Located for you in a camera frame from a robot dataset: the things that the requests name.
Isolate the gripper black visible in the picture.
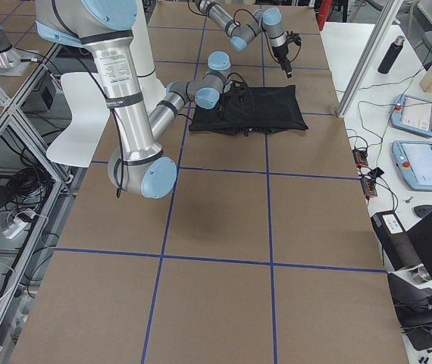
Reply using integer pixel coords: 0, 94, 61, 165
269, 32, 302, 78
220, 80, 250, 114

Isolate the black graphic t-shirt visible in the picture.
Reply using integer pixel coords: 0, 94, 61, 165
189, 85, 308, 136

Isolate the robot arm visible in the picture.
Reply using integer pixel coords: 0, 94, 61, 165
35, 1, 230, 199
196, 1, 302, 78

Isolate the black water bottle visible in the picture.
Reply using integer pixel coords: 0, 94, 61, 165
377, 36, 405, 74

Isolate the upper teach pendant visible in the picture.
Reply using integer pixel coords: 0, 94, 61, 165
390, 94, 432, 138

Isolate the teach pendant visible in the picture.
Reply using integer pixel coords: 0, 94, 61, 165
391, 140, 432, 192
390, 94, 432, 138

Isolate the orange terminal strip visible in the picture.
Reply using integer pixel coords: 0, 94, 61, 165
352, 148, 377, 200

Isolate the white plastic chair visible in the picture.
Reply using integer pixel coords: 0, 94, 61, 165
46, 72, 110, 168

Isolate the lower teach pendant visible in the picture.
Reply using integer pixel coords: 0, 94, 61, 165
391, 140, 432, 192

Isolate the black computer mouse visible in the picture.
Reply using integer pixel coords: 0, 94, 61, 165
413, 205, 432, 218

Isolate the black box device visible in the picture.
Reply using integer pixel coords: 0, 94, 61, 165
371, 210, 421, 270

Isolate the aluminium frame post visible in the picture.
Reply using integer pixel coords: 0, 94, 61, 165
337, 0, 403, 118

